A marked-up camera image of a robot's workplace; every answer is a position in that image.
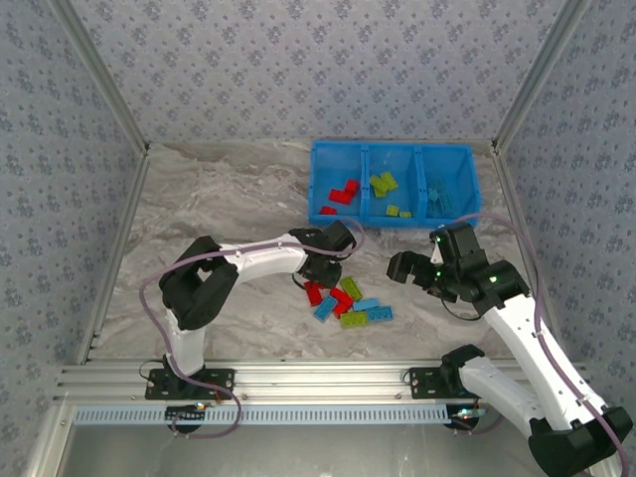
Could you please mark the blue three-compartment bin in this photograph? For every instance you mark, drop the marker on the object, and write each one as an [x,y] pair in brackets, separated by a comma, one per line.
[338,161]

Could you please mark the aluminium side rail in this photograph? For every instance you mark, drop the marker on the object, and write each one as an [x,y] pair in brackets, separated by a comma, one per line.
[504,166]
[114,253]

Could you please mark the small red lego brick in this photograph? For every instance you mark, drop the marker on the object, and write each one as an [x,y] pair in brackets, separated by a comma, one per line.
[328,210]

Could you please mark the aluminium frame leg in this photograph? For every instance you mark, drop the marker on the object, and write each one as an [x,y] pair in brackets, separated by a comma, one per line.
[47,442]

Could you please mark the wide aluminium extrusion rail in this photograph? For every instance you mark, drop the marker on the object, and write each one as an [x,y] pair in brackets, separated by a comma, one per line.
[323,380]

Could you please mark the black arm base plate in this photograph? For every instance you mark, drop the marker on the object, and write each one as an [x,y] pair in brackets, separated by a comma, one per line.
[422,382]
[223,380]

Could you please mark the small green lego brick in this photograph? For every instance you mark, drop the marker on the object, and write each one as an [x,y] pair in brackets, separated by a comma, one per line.
[392,210]

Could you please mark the large red lego brick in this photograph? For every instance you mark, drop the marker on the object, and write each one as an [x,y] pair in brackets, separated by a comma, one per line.
[352,185]

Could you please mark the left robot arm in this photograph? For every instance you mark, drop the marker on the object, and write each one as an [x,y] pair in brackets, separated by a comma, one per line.
[268,261]

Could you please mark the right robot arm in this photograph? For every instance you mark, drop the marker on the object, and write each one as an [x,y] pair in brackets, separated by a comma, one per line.
[522,343]

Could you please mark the small black controller board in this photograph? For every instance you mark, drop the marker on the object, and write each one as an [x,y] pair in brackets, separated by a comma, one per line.
[186,415]
[464,416]

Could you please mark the aluminium frame post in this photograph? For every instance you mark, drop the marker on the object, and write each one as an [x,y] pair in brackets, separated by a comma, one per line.
[536,74]
[104,74]

